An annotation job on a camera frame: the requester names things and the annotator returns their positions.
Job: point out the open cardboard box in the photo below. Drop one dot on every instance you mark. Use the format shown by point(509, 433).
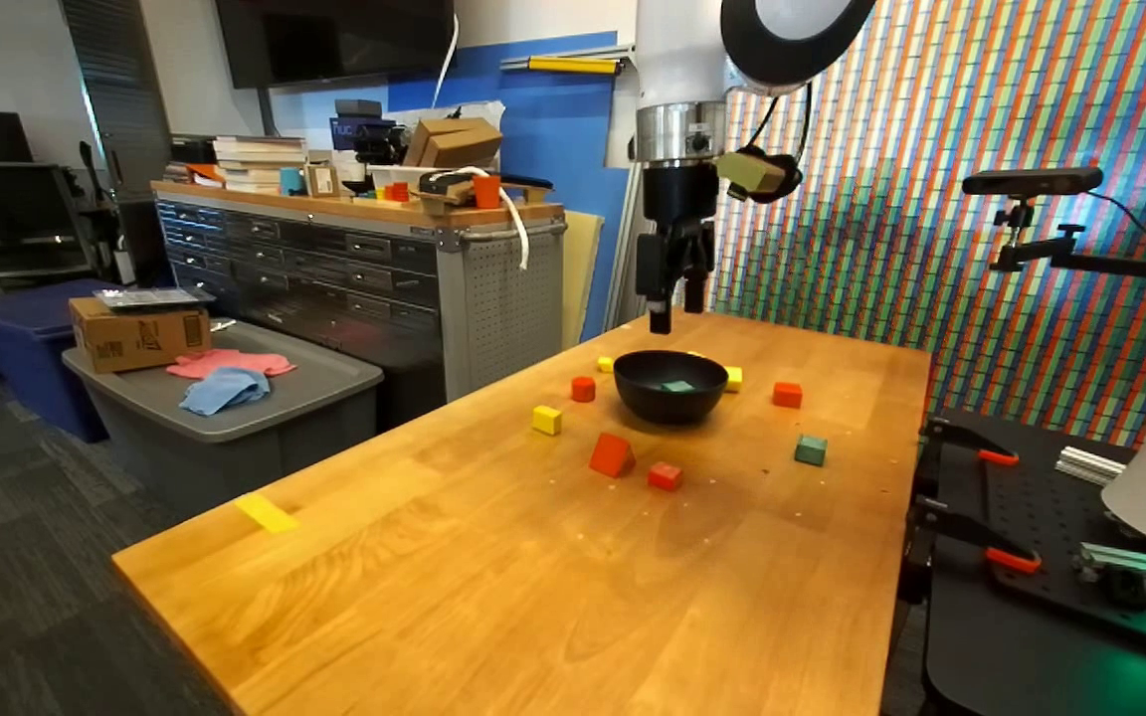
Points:
point(453, 140)

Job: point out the blue foam board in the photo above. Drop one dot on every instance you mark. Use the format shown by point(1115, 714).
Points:
point(558, 144)

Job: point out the orange cup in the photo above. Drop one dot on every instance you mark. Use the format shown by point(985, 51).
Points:
point(488, 191)

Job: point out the black stereo camera bar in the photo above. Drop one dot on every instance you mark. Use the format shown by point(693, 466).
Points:
point(1030, 180)

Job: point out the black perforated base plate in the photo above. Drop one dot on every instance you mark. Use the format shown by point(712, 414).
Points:
point(1037, 638)

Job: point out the small yellow cube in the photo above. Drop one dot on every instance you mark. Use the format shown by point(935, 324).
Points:
point(601, 365)
point(548, 420)

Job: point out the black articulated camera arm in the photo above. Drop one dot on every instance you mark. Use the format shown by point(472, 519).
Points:
point(1103, 260)

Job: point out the blue cloth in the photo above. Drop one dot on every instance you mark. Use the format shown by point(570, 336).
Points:
point(221, 393)

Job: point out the red house-shaped block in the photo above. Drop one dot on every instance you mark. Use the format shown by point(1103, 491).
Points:
point(610, 455)

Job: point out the tan board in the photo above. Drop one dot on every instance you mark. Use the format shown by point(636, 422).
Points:
point(581, 271)

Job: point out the gray flat packet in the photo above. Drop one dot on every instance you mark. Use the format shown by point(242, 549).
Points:
point(148, 299)

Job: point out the pink cloth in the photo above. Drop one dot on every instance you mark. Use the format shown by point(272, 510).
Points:
point(235, 365)

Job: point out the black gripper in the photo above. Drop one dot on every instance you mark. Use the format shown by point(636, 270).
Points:
point(679, 211)

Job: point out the blue plastic tote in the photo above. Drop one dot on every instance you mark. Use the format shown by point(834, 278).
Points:
point(30, 351)

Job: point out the yellow house-shaped block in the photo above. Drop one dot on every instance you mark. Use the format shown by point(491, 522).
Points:
point(735, 378)

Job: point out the yellow tape strip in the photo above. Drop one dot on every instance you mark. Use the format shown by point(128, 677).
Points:
point(265, 515)

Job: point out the black wall monitor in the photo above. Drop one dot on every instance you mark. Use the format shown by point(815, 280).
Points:
point(335, 43)

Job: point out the yellow bar tool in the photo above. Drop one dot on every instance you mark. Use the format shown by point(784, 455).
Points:
point(574, 62)

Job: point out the green wooden block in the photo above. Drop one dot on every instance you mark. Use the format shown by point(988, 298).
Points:
point(809, 450)

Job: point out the stack of books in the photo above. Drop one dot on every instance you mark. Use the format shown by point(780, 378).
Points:
point(256, 162)

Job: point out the gray storage bin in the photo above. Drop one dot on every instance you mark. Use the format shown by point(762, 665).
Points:
point(238, 433)

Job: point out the small red cube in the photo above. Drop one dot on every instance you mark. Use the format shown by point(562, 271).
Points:
point(581, 388)
point(666, 477)

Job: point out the large orange cube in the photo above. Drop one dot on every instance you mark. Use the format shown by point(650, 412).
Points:
point(784, 397)

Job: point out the black bowl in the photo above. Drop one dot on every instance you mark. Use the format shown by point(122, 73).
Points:
point(670, 398)

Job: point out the brown cardboard box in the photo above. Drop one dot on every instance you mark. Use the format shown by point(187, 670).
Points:
point(135, 340)

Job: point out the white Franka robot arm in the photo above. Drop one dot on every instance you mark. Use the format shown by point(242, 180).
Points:
point(679, 55)

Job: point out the tan wrist-mounted camera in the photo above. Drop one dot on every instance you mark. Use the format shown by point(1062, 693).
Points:
point(750, 172)

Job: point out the gray metal drawer cabinet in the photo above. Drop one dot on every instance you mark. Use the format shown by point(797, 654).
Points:
point(335, 284)

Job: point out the black equipment pile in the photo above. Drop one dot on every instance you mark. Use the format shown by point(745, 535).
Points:
point(362, 133)

